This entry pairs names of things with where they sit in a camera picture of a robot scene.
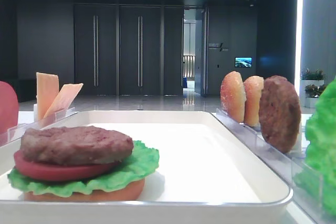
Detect orange cheese slice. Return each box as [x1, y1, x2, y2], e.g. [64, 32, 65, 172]
[36, 72, 59, 120]
[44, 83, 83, 118]

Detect stacked green lettuce leaf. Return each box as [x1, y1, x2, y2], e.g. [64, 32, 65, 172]
[7, 141, 160, 198]

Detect stacked brown meat patty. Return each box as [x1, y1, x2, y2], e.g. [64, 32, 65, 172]
[20, 126, 134, 166]

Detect standing brown meat patty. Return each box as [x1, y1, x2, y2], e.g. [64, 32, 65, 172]
[259, 76, 301, 154]

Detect stacked red tomato slice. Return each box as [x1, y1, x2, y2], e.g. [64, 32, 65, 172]
[14, 151, 121, 182]

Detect standing red tomato slice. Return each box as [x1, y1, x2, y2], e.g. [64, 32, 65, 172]
[0, 81, 19, 134]

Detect standing green lettuce leaf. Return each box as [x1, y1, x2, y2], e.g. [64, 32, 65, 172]
[293, 80, 335, 216]

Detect standing bun slice far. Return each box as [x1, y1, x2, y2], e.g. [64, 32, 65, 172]
[220, 71, 246, 123]

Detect standing bun slice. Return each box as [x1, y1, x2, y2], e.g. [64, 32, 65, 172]
[220, 71, 246, 123]
[244, 76, 264, 126]

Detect dark double doors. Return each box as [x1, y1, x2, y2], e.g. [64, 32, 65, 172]
[74, 4, 184, 95]

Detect white rectangular tray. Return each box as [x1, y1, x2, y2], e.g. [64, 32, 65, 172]
[1, 111, 293, 223]

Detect standing bun slice near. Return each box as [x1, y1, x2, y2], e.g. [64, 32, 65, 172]
[244, 76, 264, 126]

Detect bottom bun slice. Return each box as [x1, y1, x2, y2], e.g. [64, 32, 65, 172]
[24, 179, 145, 202]

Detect potted plants in planter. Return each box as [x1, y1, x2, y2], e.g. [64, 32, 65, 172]
[299, 69, 326, 108]

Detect wall display screen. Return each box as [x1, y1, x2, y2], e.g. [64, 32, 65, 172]
[235, 57, 252, 68]

